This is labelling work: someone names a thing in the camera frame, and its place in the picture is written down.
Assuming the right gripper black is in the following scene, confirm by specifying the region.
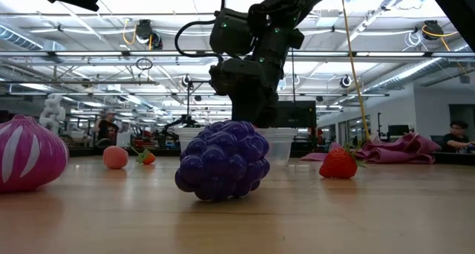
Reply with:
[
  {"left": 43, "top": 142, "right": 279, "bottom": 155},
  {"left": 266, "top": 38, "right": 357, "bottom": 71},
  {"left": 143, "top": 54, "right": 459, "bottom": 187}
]
[{"left": 224, "top": 59, "right": 284, "bottom": 129}]

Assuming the purple toy grape bunch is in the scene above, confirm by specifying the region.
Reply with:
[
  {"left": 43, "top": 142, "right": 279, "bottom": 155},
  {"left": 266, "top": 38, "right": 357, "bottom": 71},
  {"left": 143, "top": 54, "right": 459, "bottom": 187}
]
[{"left": 174, "top": 120, "right": 271, "bottom": 203}]

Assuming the red toy strawberry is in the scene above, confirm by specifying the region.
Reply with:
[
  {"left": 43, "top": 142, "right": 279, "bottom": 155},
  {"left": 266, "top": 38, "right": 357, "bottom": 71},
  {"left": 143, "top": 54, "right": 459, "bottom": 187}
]
[{"left": 318, "top": 142, "right": 367, "bottom": 180}]

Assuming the small leafy toy strawberry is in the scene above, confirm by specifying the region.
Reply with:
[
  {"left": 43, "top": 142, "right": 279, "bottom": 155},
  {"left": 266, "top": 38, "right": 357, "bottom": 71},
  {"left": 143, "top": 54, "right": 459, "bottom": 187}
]
[{"left": 129, "top": 146, "right": 157, "bottom": 166}]

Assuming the pink toy peach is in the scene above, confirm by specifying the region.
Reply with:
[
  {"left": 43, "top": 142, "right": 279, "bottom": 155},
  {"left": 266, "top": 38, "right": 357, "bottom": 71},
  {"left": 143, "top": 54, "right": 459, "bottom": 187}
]
[{"left": 102, "top": 146, "right": 130, "bottom": 170}]

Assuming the purple white-striped toy onion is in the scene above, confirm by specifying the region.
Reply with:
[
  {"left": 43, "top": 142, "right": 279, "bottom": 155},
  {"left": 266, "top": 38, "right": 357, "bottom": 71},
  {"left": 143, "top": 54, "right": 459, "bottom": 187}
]
[{"left": 0, "top": 114, "right": 71, "bottom": 194}]

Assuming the clear plastic tupperware container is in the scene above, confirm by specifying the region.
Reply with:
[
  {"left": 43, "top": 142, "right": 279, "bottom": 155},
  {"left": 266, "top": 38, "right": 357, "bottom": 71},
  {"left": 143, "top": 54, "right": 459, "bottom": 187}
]
[{"left": 174, "top": 126, "right": 299, "bottom": 168}]

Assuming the large black monitor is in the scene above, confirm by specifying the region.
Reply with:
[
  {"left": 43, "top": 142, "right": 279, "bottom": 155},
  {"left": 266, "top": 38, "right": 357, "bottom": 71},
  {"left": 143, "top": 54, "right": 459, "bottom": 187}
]
[{"left": 276, "top": 100, "right": 318, "bottom": 129}]

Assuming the white robot figure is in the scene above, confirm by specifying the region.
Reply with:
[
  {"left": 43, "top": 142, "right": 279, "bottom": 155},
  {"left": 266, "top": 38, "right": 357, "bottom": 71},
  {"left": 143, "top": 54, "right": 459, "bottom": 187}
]
[{"left": 39, "top": 93, "right": 68, "bottom": 134}]

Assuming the small black monitor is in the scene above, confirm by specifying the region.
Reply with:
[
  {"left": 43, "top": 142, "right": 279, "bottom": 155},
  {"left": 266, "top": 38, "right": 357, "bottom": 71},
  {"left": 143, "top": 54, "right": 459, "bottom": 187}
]
[{"left": 387, "top": 124, "right": 410, "bottom": 137}]

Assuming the magenta cloth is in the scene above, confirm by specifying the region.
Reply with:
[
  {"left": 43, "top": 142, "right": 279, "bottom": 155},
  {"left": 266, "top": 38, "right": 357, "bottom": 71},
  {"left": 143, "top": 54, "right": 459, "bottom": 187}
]
[{"left": 299, "top": 131, "right": 442, "bottom": 166}]

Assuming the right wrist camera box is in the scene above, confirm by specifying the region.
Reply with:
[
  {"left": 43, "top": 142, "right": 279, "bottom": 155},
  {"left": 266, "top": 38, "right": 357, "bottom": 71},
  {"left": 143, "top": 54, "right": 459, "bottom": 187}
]
[{"left": 209, "top": 64, "right": 233, "bottom": 96}]

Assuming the black camera stand frame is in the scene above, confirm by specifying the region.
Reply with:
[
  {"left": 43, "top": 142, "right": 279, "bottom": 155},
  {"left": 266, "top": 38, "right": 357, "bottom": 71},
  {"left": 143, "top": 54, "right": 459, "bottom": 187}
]
[{"left": 186, "top": 79, "right": 213, "bottom": 129}]

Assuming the ceiling cable reel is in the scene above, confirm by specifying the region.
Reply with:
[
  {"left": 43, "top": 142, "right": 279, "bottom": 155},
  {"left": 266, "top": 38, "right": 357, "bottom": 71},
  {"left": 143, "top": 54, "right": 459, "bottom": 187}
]
[
  {"left": 134, "top": 19, "right": 165, "bottom": 51},
  {"left": 420, "top": 19, "right": 462, "bottom": 42}
]

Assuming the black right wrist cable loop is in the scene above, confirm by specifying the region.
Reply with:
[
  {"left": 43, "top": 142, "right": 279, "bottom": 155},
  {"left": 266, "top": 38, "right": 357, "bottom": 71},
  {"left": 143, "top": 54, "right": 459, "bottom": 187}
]
[{"left": 174, "top": 0, "right": 226, "bottom": 59}]

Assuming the yellow hanging cable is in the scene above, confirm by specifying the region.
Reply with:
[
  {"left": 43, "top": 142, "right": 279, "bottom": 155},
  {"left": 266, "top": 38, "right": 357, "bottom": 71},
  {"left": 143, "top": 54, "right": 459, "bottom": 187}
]
[{"left": 340, "top": 0, "right": 371, "bottom": 142}]

